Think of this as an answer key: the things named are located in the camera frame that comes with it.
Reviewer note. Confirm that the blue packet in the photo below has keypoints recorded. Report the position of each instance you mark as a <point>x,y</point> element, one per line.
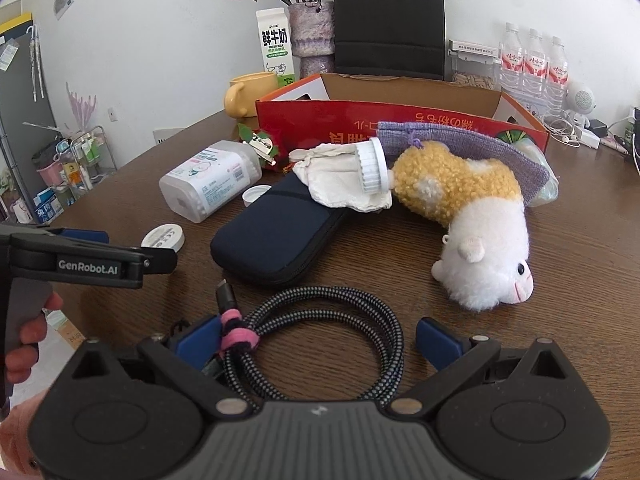
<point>49,206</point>

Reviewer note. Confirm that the translucent green plastic bag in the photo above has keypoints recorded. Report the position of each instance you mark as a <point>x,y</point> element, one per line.
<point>545,185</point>

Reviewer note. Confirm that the white threaded bottle cap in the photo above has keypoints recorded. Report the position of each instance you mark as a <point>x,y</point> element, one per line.
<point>256,196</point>

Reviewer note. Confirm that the purple knitted pouch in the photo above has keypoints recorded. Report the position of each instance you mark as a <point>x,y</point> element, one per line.
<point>460,140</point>

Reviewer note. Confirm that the pink feather decoration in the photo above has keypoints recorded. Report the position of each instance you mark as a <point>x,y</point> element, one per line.
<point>81,107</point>

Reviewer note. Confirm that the white round cap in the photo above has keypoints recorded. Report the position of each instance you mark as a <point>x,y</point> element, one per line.
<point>372,167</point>

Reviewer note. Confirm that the red flower ornament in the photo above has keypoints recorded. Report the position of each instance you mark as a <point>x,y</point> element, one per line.
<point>260,137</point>

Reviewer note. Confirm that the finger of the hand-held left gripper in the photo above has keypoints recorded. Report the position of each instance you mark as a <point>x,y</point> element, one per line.
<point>85,236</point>
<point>161,261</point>

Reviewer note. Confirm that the purple textured vase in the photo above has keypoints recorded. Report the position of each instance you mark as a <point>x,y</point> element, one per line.
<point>310,30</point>

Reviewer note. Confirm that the clear seed container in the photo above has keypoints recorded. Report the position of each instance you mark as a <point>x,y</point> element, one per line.
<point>475,75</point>

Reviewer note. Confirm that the black paper bag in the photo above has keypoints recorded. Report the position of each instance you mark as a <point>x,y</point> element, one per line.
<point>390,20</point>

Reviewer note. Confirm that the white wall socket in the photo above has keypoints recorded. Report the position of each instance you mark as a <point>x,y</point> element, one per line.
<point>112,114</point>

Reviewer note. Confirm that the white charger block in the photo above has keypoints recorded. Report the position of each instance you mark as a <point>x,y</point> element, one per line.
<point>589,139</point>

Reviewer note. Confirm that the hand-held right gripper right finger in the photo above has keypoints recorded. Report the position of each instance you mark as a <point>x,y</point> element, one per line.
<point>437,342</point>

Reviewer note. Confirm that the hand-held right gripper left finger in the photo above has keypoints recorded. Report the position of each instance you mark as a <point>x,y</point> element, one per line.
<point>197,342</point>

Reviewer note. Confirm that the navy zip pouch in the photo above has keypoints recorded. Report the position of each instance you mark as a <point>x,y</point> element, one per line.
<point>270,240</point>

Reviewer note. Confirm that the white robot speaker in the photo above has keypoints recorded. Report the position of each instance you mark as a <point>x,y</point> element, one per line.
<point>582,100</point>

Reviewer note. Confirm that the red cardboard box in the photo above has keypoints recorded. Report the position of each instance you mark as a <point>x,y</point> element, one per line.
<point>320,120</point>

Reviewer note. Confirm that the yellow ceramic mug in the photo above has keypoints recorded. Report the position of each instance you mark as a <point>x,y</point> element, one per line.
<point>250,92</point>

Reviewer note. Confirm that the dark green small bottle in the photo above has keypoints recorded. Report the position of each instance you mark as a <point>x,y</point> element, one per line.
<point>634,135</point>

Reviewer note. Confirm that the grey metal cabinet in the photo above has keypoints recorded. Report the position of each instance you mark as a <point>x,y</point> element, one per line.
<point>22,110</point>

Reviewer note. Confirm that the black power adapter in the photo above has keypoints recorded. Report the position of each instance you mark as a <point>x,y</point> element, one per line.
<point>598,126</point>

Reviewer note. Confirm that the white green milk carton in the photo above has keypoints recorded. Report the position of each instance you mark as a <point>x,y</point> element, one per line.
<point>275,45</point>

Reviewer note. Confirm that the person's left hand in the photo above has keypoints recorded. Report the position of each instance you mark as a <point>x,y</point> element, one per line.
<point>30,355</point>

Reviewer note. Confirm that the white red flat box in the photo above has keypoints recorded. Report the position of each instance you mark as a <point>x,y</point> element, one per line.
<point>475,46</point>

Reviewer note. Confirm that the person's left forearm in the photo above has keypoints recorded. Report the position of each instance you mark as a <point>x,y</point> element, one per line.
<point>15,435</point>

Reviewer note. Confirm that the yellow white plush alpaca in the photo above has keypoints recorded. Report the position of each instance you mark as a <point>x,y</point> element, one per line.
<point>475,200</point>

